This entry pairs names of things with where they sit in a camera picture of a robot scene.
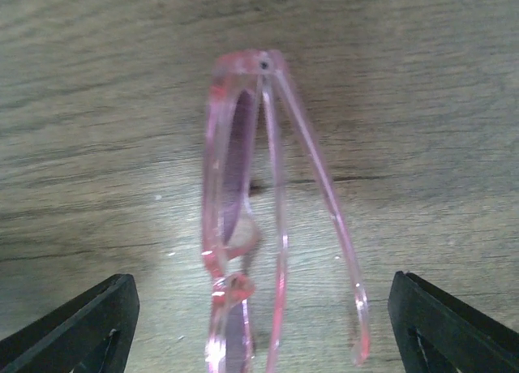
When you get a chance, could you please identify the pink transparent sunglasses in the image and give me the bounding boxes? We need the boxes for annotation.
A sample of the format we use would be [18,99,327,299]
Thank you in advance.
[201,49,371,372]

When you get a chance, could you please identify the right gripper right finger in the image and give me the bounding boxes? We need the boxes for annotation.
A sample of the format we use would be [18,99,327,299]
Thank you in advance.
[388,271,518,373]

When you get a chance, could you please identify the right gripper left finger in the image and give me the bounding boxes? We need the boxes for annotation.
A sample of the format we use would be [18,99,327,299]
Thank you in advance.
[1,274,139,372]

